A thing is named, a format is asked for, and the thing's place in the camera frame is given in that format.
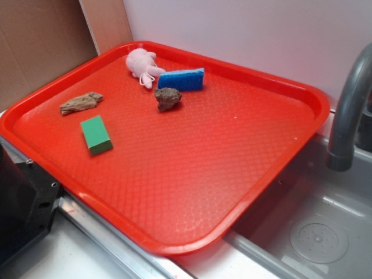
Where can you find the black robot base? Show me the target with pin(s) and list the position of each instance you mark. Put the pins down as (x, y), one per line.
(29, 197)

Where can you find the grey toy faucet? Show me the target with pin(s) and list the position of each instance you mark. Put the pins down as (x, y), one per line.
(351, 126)

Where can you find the red plastic tray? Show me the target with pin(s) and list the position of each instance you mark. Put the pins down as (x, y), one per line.
(174, 181)

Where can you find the green rectangular block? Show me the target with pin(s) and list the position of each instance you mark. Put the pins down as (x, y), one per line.
(96, 135)

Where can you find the blue sponge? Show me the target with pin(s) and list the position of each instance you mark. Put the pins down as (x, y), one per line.
(182, 80)

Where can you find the grey plastic sink basin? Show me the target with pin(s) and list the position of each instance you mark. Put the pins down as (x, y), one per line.
(311, 222)

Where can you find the dark brown rock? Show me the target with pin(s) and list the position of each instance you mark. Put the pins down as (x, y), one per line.
(167, 98)

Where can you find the brown cardboard panel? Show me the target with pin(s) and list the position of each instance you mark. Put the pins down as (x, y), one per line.
(40, 41)

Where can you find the brown wood chip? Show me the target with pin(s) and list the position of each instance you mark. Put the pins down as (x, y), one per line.
(80, 103)

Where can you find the pink plush toy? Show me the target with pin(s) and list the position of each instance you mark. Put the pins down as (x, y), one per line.
(141, 64)

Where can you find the light wooden board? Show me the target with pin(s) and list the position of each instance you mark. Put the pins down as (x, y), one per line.
(107, 22)

